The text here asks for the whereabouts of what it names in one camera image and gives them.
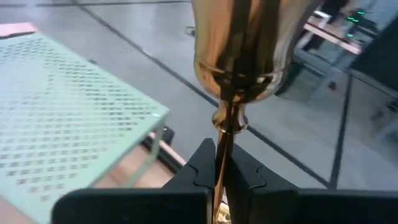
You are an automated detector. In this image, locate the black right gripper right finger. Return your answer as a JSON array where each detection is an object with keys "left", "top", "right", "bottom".
[{"left": 224, "top": 144, "right": 398, "bottom": 224}]

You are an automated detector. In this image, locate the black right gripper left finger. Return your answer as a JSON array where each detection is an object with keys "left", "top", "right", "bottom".
[{"left": 51, "top": 138, "right": 216, "bottom": 224}]

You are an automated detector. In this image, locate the gold candlestick holder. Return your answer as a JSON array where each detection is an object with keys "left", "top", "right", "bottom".
[{"left": 190, "top": 0, "right": 315, "bottom": 224}]

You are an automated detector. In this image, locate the mint green perforated metal stand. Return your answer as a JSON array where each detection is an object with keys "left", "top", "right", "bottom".
[{"left": 0, "top": 32, "right": 171, "bottom": 224}]

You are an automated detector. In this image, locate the wooden desk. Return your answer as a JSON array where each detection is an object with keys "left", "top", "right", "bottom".
[{"left": 303, "top": 11, "right": 363, "bottom": 55}]

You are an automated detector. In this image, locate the device with green lights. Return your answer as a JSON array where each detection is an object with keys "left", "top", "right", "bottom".
[{"left": 345, "top": 9, "right": 368, "bottom": 40}]

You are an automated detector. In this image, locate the black aluminium table frame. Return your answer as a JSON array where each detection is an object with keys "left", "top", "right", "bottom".
[{"left": 141, "top": 126, "right": 187, "bottom": 174}]

